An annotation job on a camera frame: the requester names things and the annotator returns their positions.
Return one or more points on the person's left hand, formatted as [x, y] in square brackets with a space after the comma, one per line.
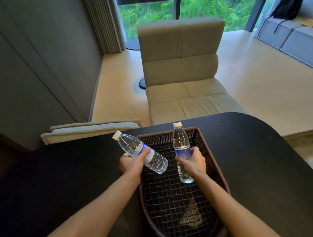
[132, 164]

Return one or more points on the person's right hand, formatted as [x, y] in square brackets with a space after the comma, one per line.
[194, 164]

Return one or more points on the clear water bottle blue label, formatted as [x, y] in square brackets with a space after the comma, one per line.
[133, 147]
[181, 139]

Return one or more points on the brown woven wicker basket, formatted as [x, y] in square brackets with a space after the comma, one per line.
[176, 207]

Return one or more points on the person's left forearm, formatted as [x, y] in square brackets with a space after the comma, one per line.
[97, 207]

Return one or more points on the person's right forearm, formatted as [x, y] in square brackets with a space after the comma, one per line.
[227, 210]

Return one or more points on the beige chair with grey cushion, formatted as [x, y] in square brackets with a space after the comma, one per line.
[90, 131]

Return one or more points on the beige upholstered lounge chair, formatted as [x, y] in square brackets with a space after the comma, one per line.
[181, 73]

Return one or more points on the round black side table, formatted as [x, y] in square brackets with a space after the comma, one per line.
[133, 44]

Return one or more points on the grey pleated curtain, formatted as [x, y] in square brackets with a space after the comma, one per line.
[105, 26]

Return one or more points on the grey sofa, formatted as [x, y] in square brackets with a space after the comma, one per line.
[291, 41]

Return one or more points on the grey sheer curtain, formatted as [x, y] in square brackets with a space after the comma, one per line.
[272, 7]

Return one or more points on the black backpack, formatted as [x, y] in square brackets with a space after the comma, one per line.
[288, 9]

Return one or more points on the flat yellow item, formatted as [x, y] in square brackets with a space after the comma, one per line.
[307, 22]

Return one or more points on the dark window frame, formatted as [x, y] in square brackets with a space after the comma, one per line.
[176, 9]

